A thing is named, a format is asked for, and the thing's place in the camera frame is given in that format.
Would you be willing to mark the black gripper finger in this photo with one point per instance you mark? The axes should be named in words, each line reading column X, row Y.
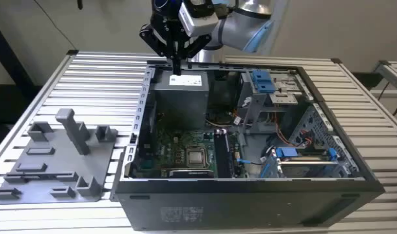
column 154, row 41
column 198, row 46

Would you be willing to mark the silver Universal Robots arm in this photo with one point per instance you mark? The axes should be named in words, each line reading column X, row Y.
column 245, row 29

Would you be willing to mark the black RAM stick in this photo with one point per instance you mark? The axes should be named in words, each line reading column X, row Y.
column 222, row 156

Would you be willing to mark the blue drive bay latch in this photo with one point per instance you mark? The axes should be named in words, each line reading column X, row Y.
column 263, row 80

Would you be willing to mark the grey power supply unit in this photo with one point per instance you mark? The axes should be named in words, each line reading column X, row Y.
column 179, row 107

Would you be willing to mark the black hanging object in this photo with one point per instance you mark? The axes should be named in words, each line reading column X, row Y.
column 79, row 4

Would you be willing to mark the grey metal drive cage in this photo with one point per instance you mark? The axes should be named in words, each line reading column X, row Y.
column 283, row 97

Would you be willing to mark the green motherboard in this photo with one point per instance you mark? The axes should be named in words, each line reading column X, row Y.
column 167, row 148

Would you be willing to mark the black stand pole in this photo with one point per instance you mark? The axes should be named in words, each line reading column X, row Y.
column 13, row 53

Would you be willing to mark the silver CPU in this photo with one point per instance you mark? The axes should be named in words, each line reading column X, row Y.
column 197, row 158

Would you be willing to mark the black graphics card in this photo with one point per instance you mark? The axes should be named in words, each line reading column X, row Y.
column 193, row 173

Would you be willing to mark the black box behind table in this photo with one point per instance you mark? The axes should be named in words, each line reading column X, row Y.
column 367, row 80

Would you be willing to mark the perforated metal disk bay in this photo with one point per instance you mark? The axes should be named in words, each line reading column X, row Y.
column 273, row 168

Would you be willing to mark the grey parts rack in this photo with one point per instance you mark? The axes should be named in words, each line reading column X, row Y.
column 62, row 170

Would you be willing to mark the small blue bay clip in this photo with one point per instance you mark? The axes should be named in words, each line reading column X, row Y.
column 333, row 154

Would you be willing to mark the metal slat side table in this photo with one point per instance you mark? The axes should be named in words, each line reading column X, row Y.
column 394, row 70

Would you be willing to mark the black open PC case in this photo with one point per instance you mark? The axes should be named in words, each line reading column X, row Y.
column 218, row 207

